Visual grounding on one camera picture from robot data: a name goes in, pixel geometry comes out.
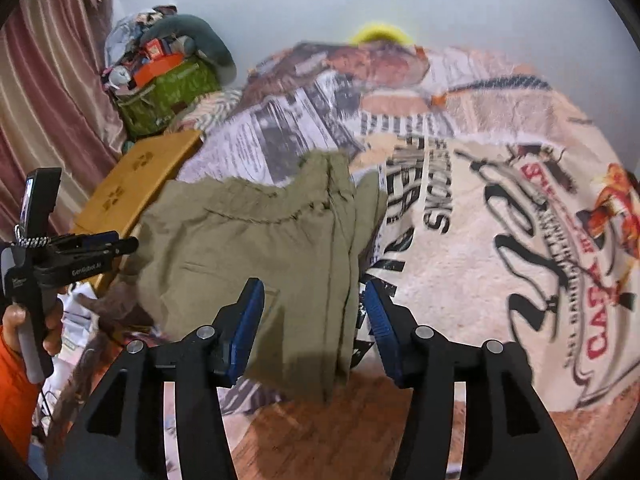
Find olive green pants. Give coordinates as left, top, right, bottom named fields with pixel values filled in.
left=124, top=152, right=386, bottom=402

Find orange sleeve forearm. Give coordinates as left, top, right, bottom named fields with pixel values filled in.
left=0, top=330, right=40, bottom=463

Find left hand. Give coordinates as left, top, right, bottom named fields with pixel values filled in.
left=2, top=296, right=65, bottom=359

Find striped maroon curtain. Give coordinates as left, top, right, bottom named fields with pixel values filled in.
left=1, top=0, right=126, bottom=240

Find orange box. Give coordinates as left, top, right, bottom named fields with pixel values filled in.
left=134, top=39, right=184, bottom=87

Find newspaper print bedsheet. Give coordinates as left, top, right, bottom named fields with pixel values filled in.
left=46, top=39, right=640, bottom=480

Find yellow round object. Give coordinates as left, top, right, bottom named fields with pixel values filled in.
left=348, top=22, right=413, bottom=46

